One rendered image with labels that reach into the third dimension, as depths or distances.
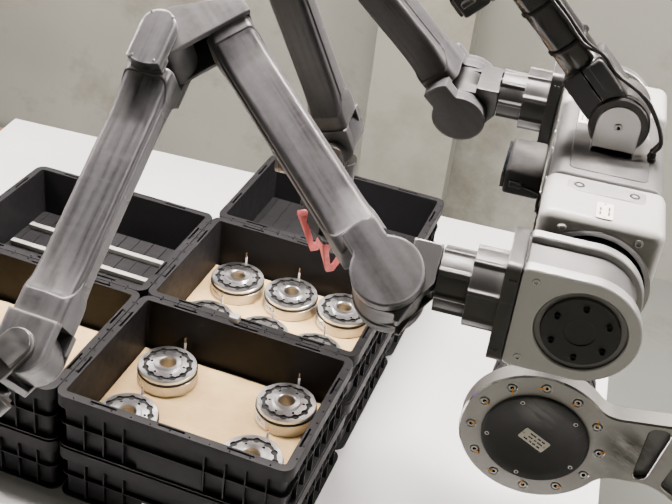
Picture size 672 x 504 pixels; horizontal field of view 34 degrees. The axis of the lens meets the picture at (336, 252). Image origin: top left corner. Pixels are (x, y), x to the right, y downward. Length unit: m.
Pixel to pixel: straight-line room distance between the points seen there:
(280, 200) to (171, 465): 0.89
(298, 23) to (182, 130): 2.61
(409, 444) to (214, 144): 2.28
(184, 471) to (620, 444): 0.67
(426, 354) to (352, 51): 1.76
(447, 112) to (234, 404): 0.65
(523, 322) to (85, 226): 0.47
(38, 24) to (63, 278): 3.10
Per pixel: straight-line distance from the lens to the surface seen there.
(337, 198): 1.16
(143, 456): 1.76
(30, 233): 2.32
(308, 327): 2.08
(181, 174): 2.79
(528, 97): 1.55
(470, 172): 3.92
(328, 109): 1.65
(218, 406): 1.89
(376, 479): 1.98
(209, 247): 2.17
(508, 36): 3.70
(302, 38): 1.59
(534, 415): 1.44
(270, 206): 2.43
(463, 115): 1.56
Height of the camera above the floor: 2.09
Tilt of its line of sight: 33 degrees down
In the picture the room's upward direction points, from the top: 8 degrees clockwise
